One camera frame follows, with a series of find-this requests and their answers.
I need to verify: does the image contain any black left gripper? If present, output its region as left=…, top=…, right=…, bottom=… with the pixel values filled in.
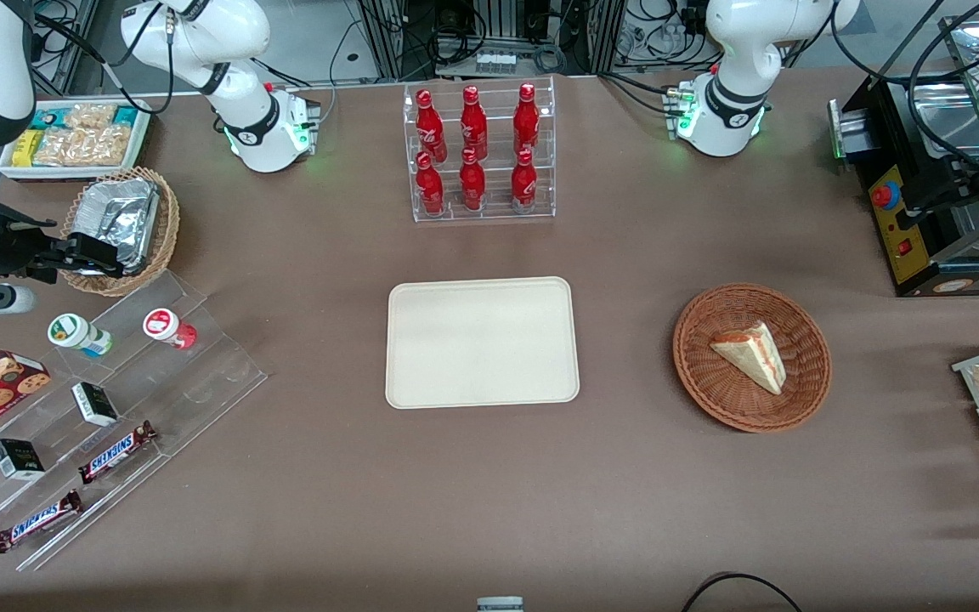
left=894, top=157, right=979, bottom=232

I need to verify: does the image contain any beige rectangular tray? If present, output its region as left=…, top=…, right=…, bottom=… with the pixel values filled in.
left=385, top=276, right=581, bottom=411

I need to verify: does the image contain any round dark brown wicker basket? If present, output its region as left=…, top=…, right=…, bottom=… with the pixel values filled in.
left=672, top=282, right=833, bottom=434

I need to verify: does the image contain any Snickers bar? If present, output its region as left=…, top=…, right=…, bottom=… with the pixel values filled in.
left=77, top=420, right=158, bottom=485
left=0, top=489, right=84, bottom=555

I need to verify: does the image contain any red gum bottle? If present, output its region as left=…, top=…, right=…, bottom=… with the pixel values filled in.
left=143, top=308, right=199, bottom=352

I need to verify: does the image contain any white snack tray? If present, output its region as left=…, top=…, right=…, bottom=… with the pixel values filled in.
left=0, top=99, right=153, bottom=183

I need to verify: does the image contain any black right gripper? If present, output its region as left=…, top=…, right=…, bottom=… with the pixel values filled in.
left=0, top=217, right=127, bottom=283

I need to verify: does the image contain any black cable loop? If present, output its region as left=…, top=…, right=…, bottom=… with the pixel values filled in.
left=680, top=573, right=806, bottom=612

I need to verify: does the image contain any clear cracker bag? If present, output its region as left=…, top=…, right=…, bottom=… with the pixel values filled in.
left=33, top=125, right=133, bottom=168
left=63, top=103, right=119, bottom=131

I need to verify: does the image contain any wrapped triangle sandwich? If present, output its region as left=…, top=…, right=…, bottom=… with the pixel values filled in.
left=709, top=320, right=789, bottom=397

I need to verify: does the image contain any silver foil container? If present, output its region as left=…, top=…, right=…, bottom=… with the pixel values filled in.
left=71, top=178, right=161, bottom=275

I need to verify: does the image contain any black machine with yellow panel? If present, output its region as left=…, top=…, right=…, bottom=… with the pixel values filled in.
left=828, top=72, right=979, bottom=298

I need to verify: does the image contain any aluminium frame rack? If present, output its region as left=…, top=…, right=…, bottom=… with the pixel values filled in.
left=357, top=0, right=628, bottom=82

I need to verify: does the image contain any clear acrylic tiered stand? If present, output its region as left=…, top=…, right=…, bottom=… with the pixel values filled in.
left=0, top=270, right=270, bottom=573

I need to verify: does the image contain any red cola bottle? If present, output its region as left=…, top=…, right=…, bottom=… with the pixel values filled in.
left=459, top=148, right=488, bottom=213
left=415, top=88, right=448, bottom=164
left=510, top=148, right=539, bottom=213
left=512, top=82, right=541, bottom=158
left=459, top=85, right=490, bottom=162
left=415, top=151, right=446, bottom=217

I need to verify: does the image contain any light tan wicker basket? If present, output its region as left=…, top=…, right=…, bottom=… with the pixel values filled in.
left=59, top=167, right=181, bottom=298

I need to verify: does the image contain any aluminium frame post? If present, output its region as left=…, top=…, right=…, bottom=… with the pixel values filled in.
left=31, top=0, right=101, bottom=96

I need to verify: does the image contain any clear acrylic bottle rack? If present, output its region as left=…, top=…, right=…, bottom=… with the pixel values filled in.
left=402, top=76, right=557, bottom=224

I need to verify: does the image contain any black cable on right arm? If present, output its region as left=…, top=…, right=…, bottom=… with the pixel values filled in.
left=31, top=0, right=178, bottom=116

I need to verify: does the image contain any small black box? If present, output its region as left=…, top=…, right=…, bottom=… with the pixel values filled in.
left=0, top=438, right=46, bottom=482
left=71, top=382, right=120, bottom=428

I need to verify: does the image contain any yellow snack pack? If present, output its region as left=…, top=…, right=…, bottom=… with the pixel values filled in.
left=11, top=128, right=43, bottom=168

